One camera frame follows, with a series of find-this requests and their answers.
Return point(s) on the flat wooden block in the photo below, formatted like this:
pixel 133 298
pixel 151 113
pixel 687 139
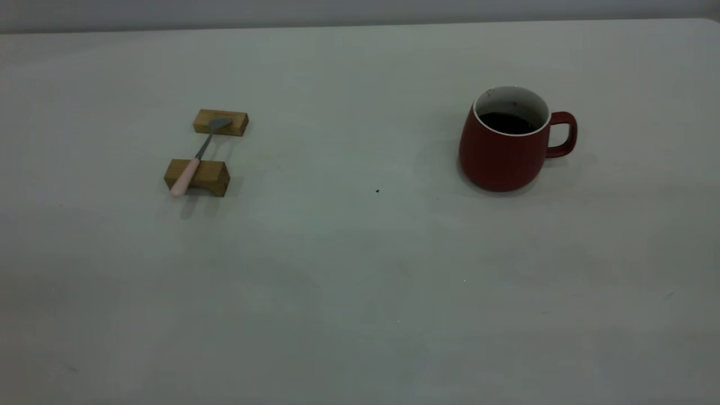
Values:
pixel 236 125

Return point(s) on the arched wooden block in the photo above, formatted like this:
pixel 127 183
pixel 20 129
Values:
pixel 211 175

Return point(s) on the dark coffee liquid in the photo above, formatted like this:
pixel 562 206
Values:
pixel 509 124

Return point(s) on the red ceramic cup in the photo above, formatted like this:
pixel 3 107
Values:
pixel 500 163

